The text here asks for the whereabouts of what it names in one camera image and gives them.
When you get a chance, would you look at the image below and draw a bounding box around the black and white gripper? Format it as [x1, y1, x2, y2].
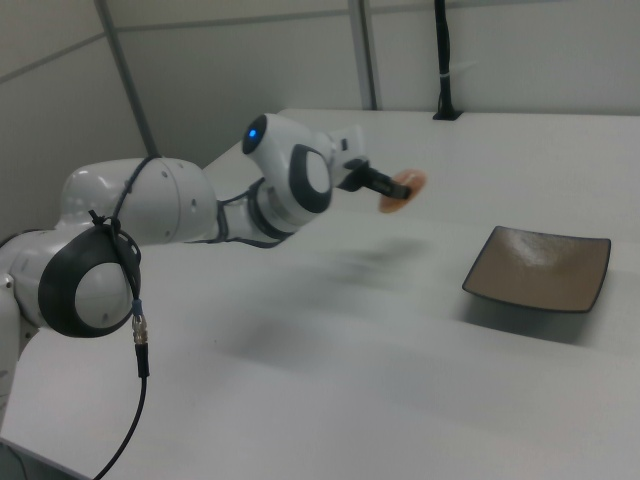
[329, 124, 413, 200]

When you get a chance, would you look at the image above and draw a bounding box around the orange sugared bread roll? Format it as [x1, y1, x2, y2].
[377, 168, 427, 215]

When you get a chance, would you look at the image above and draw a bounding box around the square brown ceramic plate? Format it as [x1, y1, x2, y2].
[461, 225, 613, 315]

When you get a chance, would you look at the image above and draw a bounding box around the grey partition post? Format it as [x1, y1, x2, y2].
[348, 0, 379, 111]
[93, 0, 162, 157]

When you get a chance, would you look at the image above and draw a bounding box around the black clamped camera stand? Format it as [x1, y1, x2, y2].
[431, 0, 464, 122]

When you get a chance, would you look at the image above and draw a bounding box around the black cable with metal connector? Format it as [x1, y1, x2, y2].
[88, 155, 174, 480]

